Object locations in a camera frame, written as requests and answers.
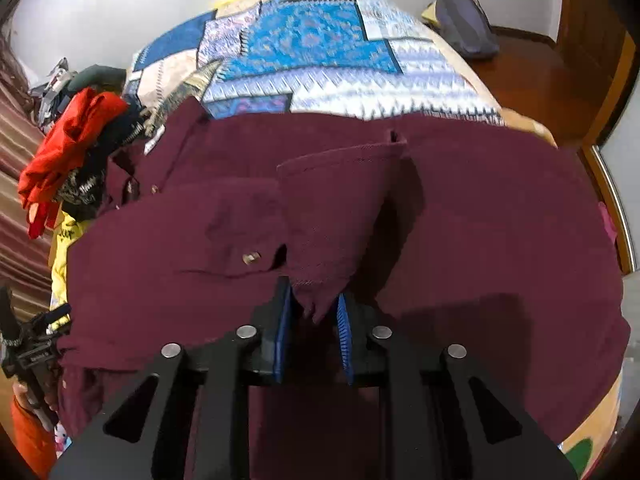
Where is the brown striped curtain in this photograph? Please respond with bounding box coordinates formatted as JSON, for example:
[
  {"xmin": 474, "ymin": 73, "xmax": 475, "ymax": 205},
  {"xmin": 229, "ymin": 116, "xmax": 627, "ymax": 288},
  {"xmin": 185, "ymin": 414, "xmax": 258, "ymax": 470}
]
[{"xmin": 0, "ymin": 25, "xmax": 67, "ymax": 313}]

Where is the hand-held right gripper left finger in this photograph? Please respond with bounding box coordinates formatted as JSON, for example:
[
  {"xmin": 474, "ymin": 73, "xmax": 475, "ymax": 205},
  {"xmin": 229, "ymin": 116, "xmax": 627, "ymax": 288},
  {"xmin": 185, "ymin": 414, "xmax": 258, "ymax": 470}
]
[{"xmin": 50, "ymin": 276, "xmax": 296, "ymax": 480}]

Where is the yellow garment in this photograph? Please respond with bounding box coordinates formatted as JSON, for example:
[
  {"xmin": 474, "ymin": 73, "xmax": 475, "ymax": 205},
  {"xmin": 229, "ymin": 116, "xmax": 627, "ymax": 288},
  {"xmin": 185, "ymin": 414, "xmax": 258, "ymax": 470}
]
[{"xmin": 49, "ymin": 210, "xmax": 93, "ymax": 322}]

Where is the dark green cloth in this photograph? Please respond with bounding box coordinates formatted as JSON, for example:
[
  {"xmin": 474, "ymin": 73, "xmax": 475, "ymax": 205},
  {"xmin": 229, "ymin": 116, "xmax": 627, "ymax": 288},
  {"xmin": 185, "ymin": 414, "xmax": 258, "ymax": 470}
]
[{"xmin": 70, "ymin": 64, "xmax": 129, "ymax": 97}]

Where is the brown wooden door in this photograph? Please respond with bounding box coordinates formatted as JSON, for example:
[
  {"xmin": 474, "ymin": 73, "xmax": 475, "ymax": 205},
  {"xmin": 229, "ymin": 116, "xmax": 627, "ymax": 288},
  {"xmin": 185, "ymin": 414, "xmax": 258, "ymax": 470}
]
[{"xmin": 554, "ymin": 0, "xmax": 640, "ymax": 153}]

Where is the maroon shirt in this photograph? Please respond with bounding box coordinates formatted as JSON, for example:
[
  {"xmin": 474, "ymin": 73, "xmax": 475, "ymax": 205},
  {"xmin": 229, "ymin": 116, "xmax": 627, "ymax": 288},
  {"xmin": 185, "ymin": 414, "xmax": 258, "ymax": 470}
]
[{"xmin": 57, "ymin": 95, "xmax": 632, "ymax": 480}]

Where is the black printed garment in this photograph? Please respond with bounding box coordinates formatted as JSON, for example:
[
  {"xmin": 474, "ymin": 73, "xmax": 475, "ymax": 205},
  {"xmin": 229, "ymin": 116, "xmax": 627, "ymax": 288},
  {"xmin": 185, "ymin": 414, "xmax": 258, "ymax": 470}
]
[{"xmin": 62, "ymin": 105, "xmax": 157, "ymax": 221}]

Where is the red garment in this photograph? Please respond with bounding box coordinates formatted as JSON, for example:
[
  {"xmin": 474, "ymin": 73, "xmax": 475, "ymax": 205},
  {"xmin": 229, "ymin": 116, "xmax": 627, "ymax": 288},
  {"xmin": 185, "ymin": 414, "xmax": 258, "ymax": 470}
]
[{"xmin": 17, "ymin": 87, "xmax": 128, "ymax": 240}]

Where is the pile of mixed clothes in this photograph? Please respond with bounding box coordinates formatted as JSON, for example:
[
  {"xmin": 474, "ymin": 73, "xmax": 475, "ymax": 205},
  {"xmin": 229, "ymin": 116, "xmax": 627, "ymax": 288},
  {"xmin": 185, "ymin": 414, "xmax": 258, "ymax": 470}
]
[{"xmin": 29, "ymin": 57, "xmax": 77, "ymax": 122}]

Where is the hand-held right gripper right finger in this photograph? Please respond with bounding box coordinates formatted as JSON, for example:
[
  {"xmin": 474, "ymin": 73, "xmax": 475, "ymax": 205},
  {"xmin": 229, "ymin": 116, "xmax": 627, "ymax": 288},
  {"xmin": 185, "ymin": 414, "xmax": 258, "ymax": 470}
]
[{"xmin": 332, "ymin": 292, "xmax": 579, "ymax": 480}]

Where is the blue patchwork bed blanket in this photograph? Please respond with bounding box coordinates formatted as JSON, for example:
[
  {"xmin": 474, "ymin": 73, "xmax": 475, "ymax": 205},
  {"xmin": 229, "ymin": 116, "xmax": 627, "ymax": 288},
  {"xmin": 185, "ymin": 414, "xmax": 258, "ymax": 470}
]
[{"xmin": 120, "ymin": 0, "xmax": 628, "ymax": 480}]

